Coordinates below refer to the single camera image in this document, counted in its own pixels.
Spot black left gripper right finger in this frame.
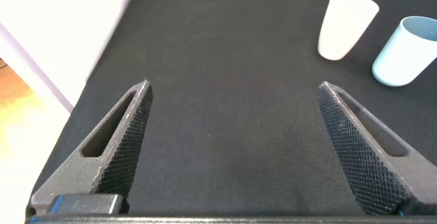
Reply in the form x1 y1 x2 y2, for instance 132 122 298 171
316 81 437 214

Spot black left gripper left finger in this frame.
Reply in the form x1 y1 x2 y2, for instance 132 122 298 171
30 79 154 214

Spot beige plastic cup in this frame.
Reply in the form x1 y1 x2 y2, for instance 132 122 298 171
317 0 380 61

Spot teal plastic cup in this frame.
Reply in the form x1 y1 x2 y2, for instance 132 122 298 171
371 15 437 87

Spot black table cloth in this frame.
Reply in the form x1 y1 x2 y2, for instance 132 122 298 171
25 0 437 218

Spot white partition base rail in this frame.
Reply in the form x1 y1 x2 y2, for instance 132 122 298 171
0 22 89 114

